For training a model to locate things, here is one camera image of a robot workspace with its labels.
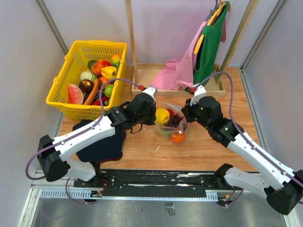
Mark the watermelon slice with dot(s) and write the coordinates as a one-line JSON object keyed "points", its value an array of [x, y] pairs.
{"points": [[75, 95]]}

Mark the purple grape bunch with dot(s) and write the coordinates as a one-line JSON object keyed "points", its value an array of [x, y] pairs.
{"points": [[174, 121]]}

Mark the green white cabbage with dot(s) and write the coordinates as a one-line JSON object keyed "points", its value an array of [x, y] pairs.
{"points": [[88, 75]]}

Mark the green shirt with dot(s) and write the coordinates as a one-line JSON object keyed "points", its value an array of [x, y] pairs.
{"points": [[214, 35]]}

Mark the mango fruit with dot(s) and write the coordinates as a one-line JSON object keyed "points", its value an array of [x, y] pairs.
{"points": [[115, 61]]}

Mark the red apple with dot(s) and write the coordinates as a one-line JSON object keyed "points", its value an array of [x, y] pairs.
{"points": [[171, 113]]}

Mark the small orange fruit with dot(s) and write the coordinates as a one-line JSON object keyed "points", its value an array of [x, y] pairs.
{"points": [[103, 82]]}

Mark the wooden rack tray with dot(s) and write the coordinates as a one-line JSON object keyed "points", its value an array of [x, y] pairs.
{"points": [[147, 72]]}

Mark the left wooden rack post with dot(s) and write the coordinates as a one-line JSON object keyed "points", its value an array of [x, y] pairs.
{"points": [[132, 38]]}

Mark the orange carrot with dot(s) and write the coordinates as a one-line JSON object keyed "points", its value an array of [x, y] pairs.
{"points": [[93, 93]]}

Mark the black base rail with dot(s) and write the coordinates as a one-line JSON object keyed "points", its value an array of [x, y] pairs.
{"points": [[155, 183]]}

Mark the clear zip top bag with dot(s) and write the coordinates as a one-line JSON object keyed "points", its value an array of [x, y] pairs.
{"points": [[176, 108]]}

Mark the red bell pepper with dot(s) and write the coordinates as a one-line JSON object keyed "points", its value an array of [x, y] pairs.
{"points": [[105, 63]]}

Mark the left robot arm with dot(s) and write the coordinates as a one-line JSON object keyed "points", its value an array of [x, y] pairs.
{"points": [[55, 154]]}

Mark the yellow bell pepper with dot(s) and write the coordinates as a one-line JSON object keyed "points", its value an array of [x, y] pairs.
{"points": [[109, 72]]}

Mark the right wooden rack post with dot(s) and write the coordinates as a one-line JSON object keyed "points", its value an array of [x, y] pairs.
{"points": [[248, 13]]}

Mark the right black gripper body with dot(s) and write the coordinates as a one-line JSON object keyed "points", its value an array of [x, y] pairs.
{"points": [[193, 114]]}

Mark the red chili pepper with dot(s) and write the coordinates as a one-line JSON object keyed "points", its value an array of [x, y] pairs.
{"points": [[96, 103]]}

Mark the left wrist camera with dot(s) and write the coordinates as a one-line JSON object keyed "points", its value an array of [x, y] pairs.
{"points": [[150, 90]]}

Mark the orange pumpkin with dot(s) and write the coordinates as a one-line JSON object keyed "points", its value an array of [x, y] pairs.
{"points": [[96, 68]]}

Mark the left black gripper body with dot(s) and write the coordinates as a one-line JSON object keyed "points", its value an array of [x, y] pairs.
{"points": [[148, 119]]}

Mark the wooden rack post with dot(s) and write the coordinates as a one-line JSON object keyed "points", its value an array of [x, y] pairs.
{"points": [[132, 38], [248, 13]]}

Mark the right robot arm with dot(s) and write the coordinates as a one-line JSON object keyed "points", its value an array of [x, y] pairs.
{"points": [[281, 186]]}

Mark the yellow lemon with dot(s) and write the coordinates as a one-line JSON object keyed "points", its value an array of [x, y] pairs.
{"points": [[162, 116]]}

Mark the dark navy cloth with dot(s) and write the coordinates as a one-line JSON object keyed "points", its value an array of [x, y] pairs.
{"points": [[104, 150]]}

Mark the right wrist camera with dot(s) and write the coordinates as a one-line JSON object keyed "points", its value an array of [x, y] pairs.
{"points": [[198, 92]]}

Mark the green custard apple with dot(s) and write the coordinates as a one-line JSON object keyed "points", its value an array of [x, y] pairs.
{"points": [[108, 90]]}

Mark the yellow clothes hanger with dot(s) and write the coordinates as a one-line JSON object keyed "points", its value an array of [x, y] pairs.
{"points": [[198, 44]]}

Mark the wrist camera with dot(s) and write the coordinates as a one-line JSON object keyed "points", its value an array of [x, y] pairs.
{"points": [[150, 90], [198, 92]]}

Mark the pink shirt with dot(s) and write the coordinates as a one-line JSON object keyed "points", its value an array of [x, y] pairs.
{"points": [[178, 74]]}

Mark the dark green avocado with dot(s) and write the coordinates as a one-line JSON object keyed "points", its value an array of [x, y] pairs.
{"points": [[91, 63]]}

